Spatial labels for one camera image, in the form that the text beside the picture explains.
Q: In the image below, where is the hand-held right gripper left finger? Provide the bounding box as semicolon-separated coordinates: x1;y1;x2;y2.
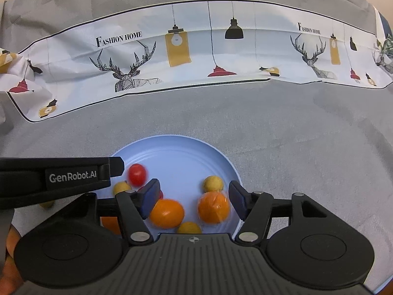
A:
77;178;162;243

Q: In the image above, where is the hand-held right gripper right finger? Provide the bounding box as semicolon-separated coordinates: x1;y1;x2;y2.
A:
229;180;330;243

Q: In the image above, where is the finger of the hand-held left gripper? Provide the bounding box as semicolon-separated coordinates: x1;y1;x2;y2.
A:
109;156;125;179

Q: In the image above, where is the red cherry tomato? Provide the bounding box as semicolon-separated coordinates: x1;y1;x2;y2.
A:
138;185;164;200
128;163;148;186

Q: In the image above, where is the orange mandarin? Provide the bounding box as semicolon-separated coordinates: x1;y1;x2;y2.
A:
101;217;123;237
149;199;185;229
197;191;231;224

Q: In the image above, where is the light blue plate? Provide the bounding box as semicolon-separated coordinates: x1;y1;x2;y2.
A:
110;134;244;240

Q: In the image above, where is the white printed cloth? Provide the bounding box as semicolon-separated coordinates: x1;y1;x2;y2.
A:
0;0;393;123

